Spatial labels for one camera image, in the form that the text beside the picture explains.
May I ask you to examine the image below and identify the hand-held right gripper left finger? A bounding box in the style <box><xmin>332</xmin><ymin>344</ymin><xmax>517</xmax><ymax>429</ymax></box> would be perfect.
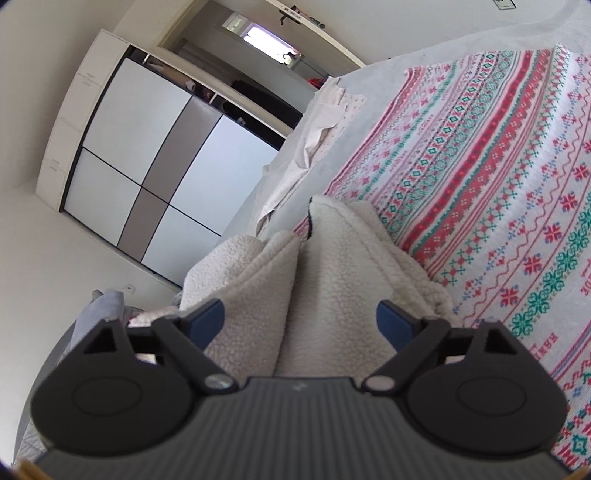
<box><xmin>83</xmin><ymin>298</ymin><xmax>239</xmax><ymax>396</ymax></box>

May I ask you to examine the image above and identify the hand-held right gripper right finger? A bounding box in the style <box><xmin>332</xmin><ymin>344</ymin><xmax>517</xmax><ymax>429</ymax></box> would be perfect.
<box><xmin>361</xmin><ymin>299</ymin><xmax>521</xmax><ymax>396</ymax></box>

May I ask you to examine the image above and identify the cream fleece zip jacket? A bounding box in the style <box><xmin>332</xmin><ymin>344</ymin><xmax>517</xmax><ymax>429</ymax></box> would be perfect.
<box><xmin>178</xmin><ymin>194</ymin><xmax>462</xmax><ymax>381</ymax></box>

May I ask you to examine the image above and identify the blue-grey pillow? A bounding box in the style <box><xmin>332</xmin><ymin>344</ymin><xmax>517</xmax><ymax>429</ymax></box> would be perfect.
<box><xmin>73</xmin><ymin>290</ymin><xmax>126</xmax><ymax>349</ymax></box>

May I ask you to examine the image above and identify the pink green patterned blanket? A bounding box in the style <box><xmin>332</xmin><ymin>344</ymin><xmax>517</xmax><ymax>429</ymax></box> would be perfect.
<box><xmin>291</xmin><ymin>44</ymin><xmax>591</xmax><ymax>474</ymax></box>

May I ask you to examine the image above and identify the white sliding door wardrobe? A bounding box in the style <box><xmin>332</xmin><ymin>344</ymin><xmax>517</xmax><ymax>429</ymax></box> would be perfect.
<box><xmin>37</xmin><ymin>28</ymin><xmax>304</xmax><ymax>290</ymax></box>

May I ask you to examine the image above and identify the cream dotted cloth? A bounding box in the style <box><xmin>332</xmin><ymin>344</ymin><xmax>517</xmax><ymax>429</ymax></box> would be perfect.
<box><xmin>255</xmin><ymin>76</ymin><xmax>369</xmax><ymax>237</ymax></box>

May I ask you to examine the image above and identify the bright window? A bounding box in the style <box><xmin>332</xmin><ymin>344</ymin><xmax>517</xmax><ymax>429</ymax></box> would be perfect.
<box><xmin>243</xmin><ymin>24</ymin><xmax>304</xmax><ymax>64</ymax></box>

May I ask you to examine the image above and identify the cream door frame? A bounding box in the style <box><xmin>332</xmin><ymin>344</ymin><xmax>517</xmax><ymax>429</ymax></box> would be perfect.
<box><xmin>158</xmin><ymin>0</ymin><xmax>364</xmax><ymax>80</ymax></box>

